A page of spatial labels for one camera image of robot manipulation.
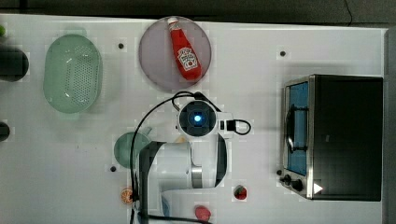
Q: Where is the orange slice toy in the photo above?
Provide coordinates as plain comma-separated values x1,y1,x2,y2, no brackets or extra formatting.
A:
120,188,133,204

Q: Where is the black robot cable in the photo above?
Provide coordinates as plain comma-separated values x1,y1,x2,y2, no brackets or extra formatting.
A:
128,91,252,224

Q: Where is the green perforated colander basket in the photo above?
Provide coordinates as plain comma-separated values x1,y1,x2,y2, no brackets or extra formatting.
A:
43,35,103,114

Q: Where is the black cylinder utensil holder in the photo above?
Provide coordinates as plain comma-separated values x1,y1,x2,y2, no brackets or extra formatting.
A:
0,45,29,82

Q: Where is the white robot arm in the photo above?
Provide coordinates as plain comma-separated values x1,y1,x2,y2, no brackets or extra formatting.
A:
134,99,234,224

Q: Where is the black toaster oven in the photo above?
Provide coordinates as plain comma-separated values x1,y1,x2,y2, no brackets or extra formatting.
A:
277,75,384,202

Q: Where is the green mug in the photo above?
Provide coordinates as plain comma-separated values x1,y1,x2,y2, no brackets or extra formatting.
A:
114,127,152,169

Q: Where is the red ketchup bottle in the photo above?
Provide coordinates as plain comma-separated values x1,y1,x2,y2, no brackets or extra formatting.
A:
167,17,202,81

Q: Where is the red strawberry toy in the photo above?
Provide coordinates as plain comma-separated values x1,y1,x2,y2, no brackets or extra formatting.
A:
233,186,248,200

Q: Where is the grey round plate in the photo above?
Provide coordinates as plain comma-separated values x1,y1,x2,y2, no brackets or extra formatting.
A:
138,16,212,91

